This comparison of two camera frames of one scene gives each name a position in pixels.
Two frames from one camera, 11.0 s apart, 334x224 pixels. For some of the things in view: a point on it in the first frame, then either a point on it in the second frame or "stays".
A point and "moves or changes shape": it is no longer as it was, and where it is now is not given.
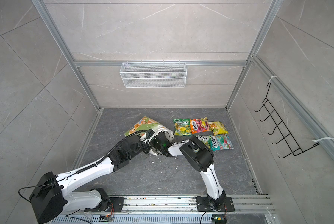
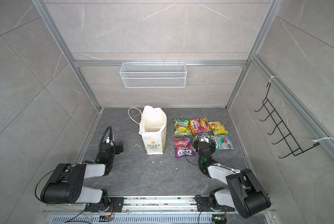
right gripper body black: (156, 145) → (197, 144)
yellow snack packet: (217, 128) stays
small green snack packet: (182, 127) stays
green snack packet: (220, 142) stays
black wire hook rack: (295, 150) stays
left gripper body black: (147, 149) → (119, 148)
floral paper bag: (146, 123) moves or changes shape
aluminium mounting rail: (257, 204) stays
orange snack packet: (199, 125) stays
